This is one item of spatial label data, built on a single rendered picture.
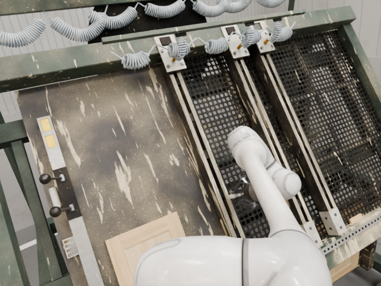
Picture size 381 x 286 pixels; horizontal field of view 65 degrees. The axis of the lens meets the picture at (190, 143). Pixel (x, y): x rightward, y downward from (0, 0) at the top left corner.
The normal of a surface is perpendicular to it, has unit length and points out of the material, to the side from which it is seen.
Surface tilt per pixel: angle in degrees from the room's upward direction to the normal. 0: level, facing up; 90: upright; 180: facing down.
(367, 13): 90
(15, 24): 90
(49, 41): 90
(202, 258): 19
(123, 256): 56
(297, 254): 14
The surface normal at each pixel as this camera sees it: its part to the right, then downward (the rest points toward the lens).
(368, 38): -0.82, 0.31
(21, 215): 0.56, 0.26
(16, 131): 0.33, -0.26
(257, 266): -0.25, -0.68
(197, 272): -0.23, -0.52
